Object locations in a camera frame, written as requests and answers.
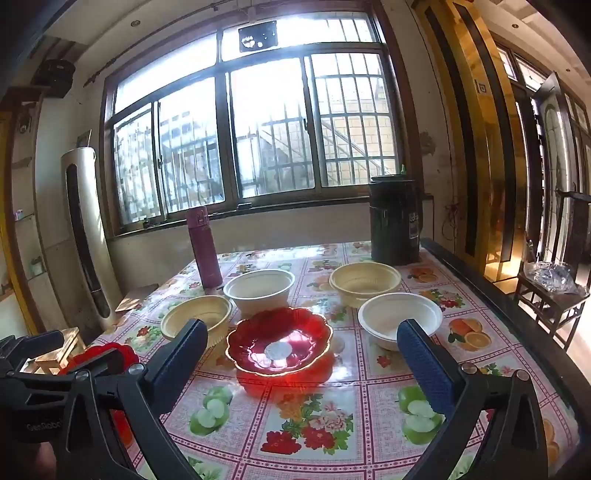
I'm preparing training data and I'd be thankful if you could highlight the cream ribbed bowl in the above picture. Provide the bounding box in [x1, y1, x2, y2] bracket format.
[329, 262, 402, 309]
[160, 295, 232, 348]

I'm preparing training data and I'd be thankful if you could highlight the wooden wall shelf unit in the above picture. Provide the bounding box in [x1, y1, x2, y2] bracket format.
[1, 87, 46, 335]

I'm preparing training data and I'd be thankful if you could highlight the red scalloped glass plate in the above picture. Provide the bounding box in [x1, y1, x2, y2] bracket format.
[225, 307, 334, 378]

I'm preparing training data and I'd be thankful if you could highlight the black cylindrical container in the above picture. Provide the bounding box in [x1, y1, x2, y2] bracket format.
[370, 174, 422, 267]

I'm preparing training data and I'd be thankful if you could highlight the clear plastic bag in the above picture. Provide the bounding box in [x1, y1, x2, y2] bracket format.
[523, 261, 580, 294]

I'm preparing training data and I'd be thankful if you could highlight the magenta thermos bottle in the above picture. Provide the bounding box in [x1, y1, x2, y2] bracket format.
[186, 206, 223, 289]

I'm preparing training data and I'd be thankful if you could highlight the white tower air conditioner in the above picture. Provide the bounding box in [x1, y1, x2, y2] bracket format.
[61, 147, 122, 331]

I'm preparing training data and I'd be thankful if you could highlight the dark wooden chair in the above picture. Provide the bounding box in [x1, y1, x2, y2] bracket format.
[514, 191, 590, 350]

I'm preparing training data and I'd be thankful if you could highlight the floral fruit tablecloth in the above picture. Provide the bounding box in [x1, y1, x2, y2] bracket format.
[87, 240, 581, 480]

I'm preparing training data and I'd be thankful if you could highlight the white paper bowl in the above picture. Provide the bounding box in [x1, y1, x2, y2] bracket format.
[223, 269, 296, 318]
[358, 292, 443, 351]

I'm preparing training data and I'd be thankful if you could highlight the small wooden stool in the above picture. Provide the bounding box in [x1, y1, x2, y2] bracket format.
[21, 327, 86, 375]

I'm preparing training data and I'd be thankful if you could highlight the barred window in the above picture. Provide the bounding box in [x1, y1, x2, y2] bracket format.
[103, 7, 405, 233]

